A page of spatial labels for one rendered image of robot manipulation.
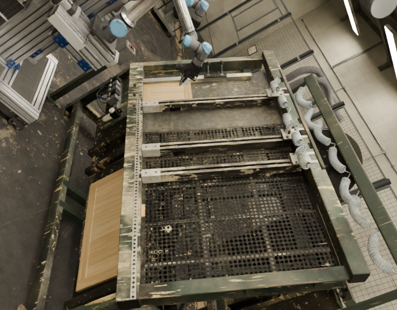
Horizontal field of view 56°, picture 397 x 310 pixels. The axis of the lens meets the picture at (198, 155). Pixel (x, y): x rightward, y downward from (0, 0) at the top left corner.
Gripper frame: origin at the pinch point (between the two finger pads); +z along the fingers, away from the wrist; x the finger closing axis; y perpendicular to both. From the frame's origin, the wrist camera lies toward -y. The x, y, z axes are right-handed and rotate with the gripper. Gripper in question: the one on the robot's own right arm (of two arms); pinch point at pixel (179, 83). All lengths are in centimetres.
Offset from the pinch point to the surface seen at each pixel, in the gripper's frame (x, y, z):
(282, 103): -12, 71, -26
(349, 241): -121, 87, -22
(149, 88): 43, -4, 40
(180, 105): 12.9, 15.9, 24.6
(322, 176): -74, 87, -23
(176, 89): 40, 16, 29
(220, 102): 12.8, 42.4, 7.7
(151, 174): -59, -5, 37
